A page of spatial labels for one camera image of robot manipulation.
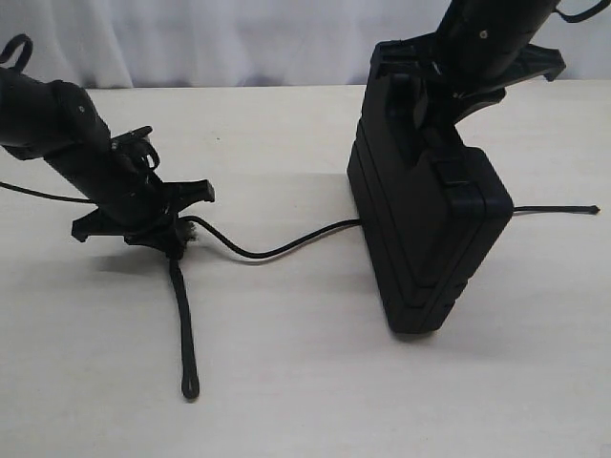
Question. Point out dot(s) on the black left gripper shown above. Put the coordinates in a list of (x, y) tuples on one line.
[(145, 213)]

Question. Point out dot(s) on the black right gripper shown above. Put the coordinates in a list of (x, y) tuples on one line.
[(431, 84)]

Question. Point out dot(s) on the black plastic carrying case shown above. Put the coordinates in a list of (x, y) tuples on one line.
[(428, 226)]

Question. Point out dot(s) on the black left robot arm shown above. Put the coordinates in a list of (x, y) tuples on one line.
[(59, 123)]

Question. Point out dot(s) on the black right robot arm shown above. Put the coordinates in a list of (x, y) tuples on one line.
[(499, 23)]

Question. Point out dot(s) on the white backdrop curtain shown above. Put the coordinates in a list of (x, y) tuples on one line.
[(139, 44)]

